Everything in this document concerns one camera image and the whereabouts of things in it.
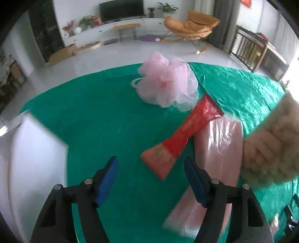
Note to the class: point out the beige fuzzy plush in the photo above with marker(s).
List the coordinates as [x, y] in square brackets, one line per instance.
[273, 144]

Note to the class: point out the white box with cardboard bottom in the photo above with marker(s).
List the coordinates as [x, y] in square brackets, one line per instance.
[30, 163]

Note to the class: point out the red window decoration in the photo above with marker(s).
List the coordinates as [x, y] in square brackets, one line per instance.
[246, 2]

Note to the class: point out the wooden railing furniture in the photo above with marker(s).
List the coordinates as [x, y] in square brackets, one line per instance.
[257, 50]

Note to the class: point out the small potted plant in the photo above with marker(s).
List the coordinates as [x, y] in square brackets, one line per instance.
[151, 11]

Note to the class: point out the white television cabinet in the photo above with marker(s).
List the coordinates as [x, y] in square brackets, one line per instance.
[102, 31]

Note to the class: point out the large leafy potted plant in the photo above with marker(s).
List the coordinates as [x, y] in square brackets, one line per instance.
[167, 8]

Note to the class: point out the pink mesh bath loofah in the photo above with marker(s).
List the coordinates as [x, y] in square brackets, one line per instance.
[165, 79]

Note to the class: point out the small wooden bench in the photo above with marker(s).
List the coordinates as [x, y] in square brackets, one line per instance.
[127, 26]

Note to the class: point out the round wooden tray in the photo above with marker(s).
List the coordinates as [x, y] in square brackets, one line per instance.
[87, 48]

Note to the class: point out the red flower arrangement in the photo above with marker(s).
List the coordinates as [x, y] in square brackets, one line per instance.
[69, 26]

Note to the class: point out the dining table with chairs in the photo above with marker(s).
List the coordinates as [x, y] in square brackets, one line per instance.
[10, 74]

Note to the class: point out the green tablecloth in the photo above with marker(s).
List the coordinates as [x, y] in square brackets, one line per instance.
[98, 112]

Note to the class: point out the grey curtain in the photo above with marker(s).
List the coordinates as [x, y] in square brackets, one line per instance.
[224, 21]

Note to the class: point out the dark tall cabinet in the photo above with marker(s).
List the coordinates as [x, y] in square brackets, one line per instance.
[46, 30]

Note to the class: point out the black flat television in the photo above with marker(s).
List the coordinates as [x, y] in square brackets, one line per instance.
[121, 10]

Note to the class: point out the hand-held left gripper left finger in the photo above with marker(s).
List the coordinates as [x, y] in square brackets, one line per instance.
[108, 180]

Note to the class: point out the purple floor mat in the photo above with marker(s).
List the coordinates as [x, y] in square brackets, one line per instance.
[149, 37]

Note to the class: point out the orange lounge chair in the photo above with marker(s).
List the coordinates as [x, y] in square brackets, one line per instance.
[191, 26]

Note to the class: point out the green bushy potted plant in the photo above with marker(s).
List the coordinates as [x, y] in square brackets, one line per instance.
[86, 22]

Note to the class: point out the red gift box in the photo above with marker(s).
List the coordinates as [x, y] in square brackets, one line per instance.
[96, 21]

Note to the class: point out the pink plastic-wrapped packet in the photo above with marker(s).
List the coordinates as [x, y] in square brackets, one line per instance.
[219, 149]

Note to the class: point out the red foil packet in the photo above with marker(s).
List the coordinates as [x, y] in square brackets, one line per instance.
[186, 130]

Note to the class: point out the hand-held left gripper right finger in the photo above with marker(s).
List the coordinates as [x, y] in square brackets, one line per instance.
[196, 182]

